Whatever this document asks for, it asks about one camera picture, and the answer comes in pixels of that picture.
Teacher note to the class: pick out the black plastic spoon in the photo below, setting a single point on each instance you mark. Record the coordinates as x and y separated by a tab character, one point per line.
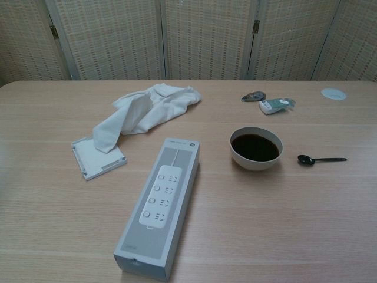
304	160

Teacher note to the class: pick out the white bowl of coffee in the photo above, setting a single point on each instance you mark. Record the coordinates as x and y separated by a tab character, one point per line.
255	164

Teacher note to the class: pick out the white crumpled cloth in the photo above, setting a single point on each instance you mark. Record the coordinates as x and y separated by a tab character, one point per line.
165	103

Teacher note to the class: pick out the grey power strip box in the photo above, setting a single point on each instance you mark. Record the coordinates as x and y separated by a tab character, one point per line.
159	203

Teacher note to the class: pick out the dark clear correction tape dispenser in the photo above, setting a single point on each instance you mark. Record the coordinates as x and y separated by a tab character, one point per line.
253	96

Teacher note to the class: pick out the green white packaged correction tape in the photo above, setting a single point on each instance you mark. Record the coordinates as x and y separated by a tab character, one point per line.
275	105

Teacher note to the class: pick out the white square plastic lid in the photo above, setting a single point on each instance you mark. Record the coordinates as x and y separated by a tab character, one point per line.
88	160

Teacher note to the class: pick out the woven folding screen panel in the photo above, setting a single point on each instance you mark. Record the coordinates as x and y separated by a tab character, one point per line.
291	38
112	38
206	38
353	44
23	41

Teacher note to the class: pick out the brass screen hinge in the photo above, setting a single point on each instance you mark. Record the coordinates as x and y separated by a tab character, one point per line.
256	26
53	31

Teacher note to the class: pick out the round grey table grommet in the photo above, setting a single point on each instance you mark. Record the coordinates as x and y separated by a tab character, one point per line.
333	93

